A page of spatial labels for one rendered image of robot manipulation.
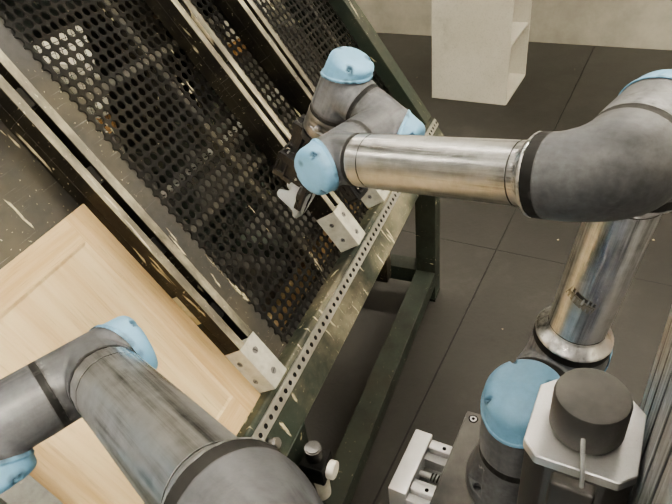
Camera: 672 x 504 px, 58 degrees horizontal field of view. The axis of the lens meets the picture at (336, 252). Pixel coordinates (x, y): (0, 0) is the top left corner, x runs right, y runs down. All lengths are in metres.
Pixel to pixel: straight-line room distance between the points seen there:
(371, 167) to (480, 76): 4.02
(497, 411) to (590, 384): 0.39
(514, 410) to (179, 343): 0.72
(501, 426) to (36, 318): 0.80
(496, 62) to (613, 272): 3.94
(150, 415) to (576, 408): 0.32
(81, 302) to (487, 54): 3.90
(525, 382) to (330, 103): 0.52
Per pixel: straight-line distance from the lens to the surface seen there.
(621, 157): 0.66
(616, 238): 0.83
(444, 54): 4.83
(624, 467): 0.54
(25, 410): 0.67
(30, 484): 1.14
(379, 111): 0.94
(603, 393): 0.53
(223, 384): 1.38
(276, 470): 0.38
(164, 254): 1.33
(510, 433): 0.91
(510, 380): 0.93
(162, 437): 0.46
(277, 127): 1.71
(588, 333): 0.95
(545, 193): 0.66
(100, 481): 1.22
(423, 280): 2.78
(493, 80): 4.79
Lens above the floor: 1.96
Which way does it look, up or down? 37 degrees down
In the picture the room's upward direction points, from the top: 7 degrees counter-clockwise
